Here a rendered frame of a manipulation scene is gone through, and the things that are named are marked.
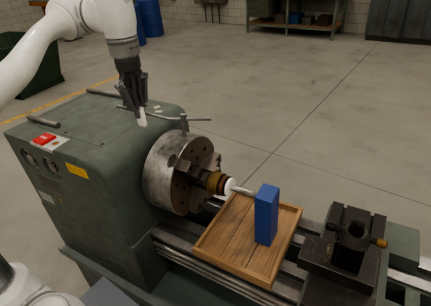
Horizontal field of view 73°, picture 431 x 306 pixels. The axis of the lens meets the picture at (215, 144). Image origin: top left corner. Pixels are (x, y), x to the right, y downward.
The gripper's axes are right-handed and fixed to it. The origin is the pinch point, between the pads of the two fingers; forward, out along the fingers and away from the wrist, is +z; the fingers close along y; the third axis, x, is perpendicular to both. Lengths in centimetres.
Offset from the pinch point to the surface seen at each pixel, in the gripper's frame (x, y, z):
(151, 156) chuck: -3.0, -2.2, 14.3
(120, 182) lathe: 2.1, -13.7, 19.0
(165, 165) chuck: -9.6, -3.3, 15.2
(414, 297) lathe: -91, 9, 51
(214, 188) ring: -24.3, 3.5, 25.6
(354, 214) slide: -69, 24, 38
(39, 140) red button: 36.5, -17.1, 8.4
